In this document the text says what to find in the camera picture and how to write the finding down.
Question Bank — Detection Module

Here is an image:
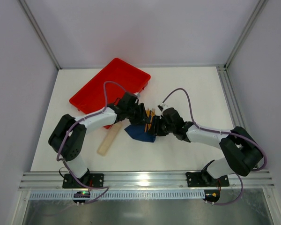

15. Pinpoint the orange plastic fork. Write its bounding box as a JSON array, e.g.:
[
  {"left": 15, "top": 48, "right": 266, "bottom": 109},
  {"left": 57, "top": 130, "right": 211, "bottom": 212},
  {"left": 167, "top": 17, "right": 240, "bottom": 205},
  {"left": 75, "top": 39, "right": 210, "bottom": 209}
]
[{"left": 150, "top": 108, "right": 155, "bottom": 117}]

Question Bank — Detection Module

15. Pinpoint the orange plastic knife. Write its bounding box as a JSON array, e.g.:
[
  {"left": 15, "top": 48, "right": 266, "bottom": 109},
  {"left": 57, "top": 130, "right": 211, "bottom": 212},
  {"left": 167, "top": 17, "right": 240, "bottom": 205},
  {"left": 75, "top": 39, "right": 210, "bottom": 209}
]
[{"left": 145, "top": 108, "right": 151, "bottom": 133}]

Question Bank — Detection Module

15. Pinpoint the dark blue paper napkin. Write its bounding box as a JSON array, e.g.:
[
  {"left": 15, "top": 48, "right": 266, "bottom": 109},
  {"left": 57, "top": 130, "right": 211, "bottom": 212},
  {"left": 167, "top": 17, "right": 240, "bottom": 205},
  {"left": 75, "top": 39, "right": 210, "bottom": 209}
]
[{"left": 124, "top": 124, "right": 155, "bottom": 143}]

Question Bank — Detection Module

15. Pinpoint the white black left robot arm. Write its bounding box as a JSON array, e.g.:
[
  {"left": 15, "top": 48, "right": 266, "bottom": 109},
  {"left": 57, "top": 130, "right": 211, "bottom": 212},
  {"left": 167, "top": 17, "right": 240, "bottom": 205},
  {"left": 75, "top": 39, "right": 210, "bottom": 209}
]
[{"left": 48, "top": 92, "right": 149, "bottom": 179}]

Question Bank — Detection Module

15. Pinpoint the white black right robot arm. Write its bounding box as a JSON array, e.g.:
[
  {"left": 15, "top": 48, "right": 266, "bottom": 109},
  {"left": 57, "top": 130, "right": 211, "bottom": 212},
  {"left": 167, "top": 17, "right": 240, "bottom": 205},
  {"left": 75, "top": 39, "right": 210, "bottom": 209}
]
[{"left": 152, "top": 104, "right": 263, "bottom": 186}]

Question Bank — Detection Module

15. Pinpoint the red plastic tray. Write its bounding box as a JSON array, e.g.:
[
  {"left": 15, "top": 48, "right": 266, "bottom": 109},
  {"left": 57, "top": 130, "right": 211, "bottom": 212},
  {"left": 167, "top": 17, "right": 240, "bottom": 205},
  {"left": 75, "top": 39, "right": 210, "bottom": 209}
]
[{"left": 69, "top": 58, "right": 151, "bottom": 130}]

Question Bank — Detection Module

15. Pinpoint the right black controller board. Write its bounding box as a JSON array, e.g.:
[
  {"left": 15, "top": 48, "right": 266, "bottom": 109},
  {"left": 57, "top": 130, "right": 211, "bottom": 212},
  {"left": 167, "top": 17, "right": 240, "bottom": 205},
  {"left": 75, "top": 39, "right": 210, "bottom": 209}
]
[{"left": 203, "top": 190, "right": 220, "bottom": 203}]

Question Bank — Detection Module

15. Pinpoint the black controller board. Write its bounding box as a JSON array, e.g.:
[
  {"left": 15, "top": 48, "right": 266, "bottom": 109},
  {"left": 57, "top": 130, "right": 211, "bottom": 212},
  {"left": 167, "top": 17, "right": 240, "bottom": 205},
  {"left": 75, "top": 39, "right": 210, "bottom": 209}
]
[
  {"left": 203, "top": 190, "right": 220, "bottom": 203},
  {"left": 73, "top": 191, "right": 90, "bottom": 204}
]

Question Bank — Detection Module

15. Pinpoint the left black controller board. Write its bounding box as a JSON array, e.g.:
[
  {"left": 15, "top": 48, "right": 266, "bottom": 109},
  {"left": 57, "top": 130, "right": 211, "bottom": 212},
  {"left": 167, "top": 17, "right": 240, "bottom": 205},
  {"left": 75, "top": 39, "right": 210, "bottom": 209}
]
[{"left": 73, "top": 191, "right": 90, "bottom": 204}]

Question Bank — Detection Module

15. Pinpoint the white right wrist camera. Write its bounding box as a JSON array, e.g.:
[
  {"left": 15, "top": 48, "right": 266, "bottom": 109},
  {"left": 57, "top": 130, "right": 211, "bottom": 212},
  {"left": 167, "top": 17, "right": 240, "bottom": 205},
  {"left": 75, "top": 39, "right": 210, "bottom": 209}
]
[{"left": 157, "top": 103, "right": 169, "bottom": 112}]

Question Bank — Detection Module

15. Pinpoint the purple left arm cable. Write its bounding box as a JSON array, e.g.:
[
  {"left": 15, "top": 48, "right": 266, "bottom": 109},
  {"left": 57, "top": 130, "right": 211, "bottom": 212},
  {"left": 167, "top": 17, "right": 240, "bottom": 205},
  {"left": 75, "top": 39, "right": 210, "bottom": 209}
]
[{"left": 56, "top": 81, "right": 136, "bottom": 207}]

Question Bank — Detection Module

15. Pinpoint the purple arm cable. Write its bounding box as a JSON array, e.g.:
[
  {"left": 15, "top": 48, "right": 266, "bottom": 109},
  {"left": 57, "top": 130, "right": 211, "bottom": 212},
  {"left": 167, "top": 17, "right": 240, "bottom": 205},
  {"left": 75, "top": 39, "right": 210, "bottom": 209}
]
[
  {"left": 163, "top": 88, "right": 269, "bottom": 206},
  {"left": 56, "top": 81, "right": 136, "bottom": 207}
]

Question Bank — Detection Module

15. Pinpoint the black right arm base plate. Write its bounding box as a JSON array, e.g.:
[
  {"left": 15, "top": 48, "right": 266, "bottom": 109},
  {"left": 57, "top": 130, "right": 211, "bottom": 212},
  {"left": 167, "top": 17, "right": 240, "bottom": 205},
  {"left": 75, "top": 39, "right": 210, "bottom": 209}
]
[{"left": 185, "top": 172, "right": 229, "bottom": 188}]

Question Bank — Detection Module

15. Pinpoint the aluminium right side rail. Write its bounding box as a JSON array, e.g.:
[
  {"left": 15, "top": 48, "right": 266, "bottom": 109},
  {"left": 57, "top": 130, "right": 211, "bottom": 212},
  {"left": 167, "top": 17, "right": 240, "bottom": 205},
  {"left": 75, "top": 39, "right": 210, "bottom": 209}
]
[{"left": 217, "top": 65, "right": 246, "bottom": 128}]

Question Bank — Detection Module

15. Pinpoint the aluminium rail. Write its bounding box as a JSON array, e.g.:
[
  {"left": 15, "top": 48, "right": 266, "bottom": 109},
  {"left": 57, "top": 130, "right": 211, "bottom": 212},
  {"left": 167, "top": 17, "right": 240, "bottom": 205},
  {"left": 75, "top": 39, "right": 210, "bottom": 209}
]
[
  {"left": 18, "top": 170, "right": 275, "bottom": 191},
  {"left": 217, "top": 65, "right": 246, "bottom": 128}
]

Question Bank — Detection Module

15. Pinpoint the white slotted cable duct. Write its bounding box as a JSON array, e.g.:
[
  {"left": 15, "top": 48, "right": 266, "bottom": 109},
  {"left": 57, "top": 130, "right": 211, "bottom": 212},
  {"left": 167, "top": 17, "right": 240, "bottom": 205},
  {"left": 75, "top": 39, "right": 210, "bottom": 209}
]
[{"left": 29, "top": 189, "right": 205, "bottom": 200}]

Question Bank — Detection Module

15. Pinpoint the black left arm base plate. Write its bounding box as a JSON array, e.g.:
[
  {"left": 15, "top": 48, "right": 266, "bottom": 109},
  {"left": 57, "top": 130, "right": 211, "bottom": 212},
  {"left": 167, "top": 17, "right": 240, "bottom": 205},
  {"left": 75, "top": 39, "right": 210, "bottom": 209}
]
[{"left": 62, "top": 173, "right": 104, "bottom": 189}]

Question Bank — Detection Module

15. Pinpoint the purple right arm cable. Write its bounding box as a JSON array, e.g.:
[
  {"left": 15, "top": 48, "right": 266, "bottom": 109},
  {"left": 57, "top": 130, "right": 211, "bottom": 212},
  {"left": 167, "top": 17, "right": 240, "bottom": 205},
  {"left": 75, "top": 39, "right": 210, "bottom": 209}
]
[{"left": 163, "top": 88, "right": 269, "bottom": 206}]

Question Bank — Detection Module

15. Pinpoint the aluminium front rail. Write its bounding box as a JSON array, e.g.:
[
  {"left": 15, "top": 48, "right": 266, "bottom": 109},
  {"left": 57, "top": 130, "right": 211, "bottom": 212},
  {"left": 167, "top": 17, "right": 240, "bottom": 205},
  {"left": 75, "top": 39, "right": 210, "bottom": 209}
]
[{"left": 18, "top": 170, "right": 275, "bottom": 191}]

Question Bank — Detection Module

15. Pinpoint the aluminium left corner post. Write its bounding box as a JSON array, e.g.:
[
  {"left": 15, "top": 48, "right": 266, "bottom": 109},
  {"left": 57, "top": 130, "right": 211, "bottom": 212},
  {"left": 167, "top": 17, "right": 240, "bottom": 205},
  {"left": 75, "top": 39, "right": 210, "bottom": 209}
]
[{"left": 18, "top": 0, "right": 62, "bottom": 70}]

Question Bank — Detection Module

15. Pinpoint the aluminium corner post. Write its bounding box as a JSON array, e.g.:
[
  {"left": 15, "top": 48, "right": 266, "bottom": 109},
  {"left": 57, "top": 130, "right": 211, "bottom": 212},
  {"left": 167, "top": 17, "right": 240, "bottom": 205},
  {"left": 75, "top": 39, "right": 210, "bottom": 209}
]
[
  {"left": 224, "top": 0, "right": 268, "bottom": 70},
  {"left": 18, "top": 0, "right": 62, "bottom": 70}
]

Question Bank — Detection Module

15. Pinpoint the aluminium right corner post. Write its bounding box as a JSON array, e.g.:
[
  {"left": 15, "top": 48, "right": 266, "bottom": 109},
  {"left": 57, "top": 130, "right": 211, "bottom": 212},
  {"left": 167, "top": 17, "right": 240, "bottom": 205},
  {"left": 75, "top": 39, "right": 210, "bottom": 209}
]
[{"left": 224, "top": 0, "right": 268, "bottom": 70}]

